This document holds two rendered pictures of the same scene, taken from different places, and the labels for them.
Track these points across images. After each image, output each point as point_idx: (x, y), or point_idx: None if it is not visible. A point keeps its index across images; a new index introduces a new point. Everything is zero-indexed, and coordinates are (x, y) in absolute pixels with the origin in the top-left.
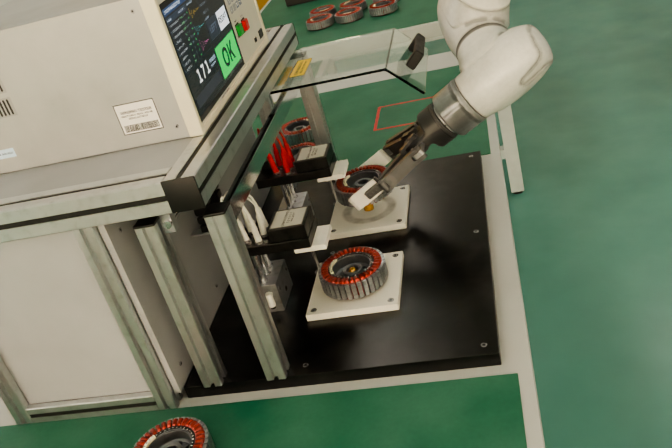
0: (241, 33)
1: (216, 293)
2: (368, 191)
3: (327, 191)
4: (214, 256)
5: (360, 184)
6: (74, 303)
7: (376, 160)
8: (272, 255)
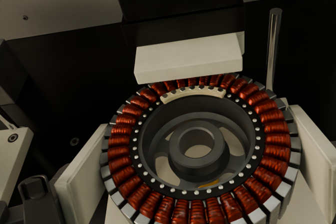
0: None
1: (22, 24)
2: (57, 173)
3: (335, 73)
4: None
5: (207, 138)
6: None
7: (311, 159)
8: (113, 55)
